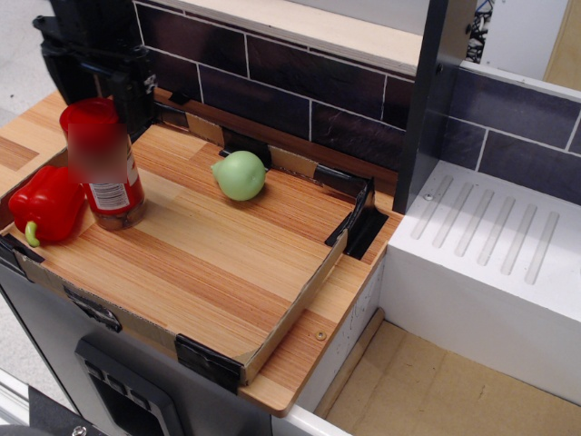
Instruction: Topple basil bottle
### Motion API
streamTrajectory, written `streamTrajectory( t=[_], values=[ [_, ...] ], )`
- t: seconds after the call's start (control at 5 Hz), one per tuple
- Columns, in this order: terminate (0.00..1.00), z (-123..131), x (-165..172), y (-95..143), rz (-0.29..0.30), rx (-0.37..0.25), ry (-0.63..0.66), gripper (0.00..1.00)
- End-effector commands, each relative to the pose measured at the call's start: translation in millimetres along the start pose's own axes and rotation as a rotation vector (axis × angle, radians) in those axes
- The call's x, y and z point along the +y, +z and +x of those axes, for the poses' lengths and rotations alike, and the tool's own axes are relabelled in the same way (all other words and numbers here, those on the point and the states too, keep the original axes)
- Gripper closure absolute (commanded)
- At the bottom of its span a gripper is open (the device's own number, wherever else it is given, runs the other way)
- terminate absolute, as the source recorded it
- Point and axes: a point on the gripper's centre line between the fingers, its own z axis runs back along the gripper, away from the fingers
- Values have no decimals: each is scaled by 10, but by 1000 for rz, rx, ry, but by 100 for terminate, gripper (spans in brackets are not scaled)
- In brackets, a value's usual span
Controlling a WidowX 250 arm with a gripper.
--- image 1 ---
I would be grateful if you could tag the red bell pepper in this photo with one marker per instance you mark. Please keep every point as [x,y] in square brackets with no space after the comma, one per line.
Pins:
[45,209]

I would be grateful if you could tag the taped cardboard fence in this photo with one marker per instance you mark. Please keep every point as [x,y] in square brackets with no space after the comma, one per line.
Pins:
[252,281]

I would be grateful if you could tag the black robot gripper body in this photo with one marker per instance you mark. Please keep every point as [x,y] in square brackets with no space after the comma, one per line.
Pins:
[102,35]

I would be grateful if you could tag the red-lidded spice bottle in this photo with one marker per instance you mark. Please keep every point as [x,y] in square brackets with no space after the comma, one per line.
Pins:
[100,159]

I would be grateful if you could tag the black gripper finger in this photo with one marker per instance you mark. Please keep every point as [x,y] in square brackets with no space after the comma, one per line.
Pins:
[72,81]
[133,100]

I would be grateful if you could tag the green onion-shaped vegetable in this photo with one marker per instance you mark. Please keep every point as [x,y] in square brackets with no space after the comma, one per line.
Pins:
[241,175]

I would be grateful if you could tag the dark grey vertical post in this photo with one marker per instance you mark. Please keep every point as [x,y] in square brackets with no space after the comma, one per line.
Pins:
[444,47]

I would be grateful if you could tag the white ridged drainboard sink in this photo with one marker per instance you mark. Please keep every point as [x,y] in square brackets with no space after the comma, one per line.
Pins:
[490,270]

